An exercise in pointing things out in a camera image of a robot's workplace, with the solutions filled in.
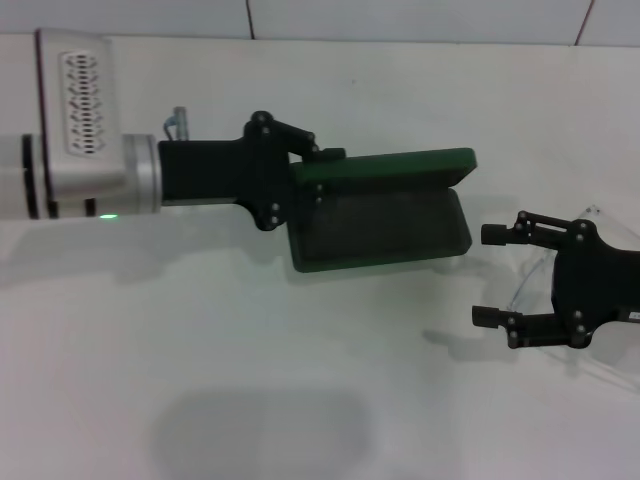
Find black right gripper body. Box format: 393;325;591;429
551;219;640;350

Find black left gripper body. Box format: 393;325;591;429
158;112;297;233

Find clear transparent glasses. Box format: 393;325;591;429
507;202;640;401

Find green glasses case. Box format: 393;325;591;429
287;146;478;274

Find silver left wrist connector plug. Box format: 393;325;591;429
163;105;194;143

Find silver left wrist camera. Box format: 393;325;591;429
33;28;127;187

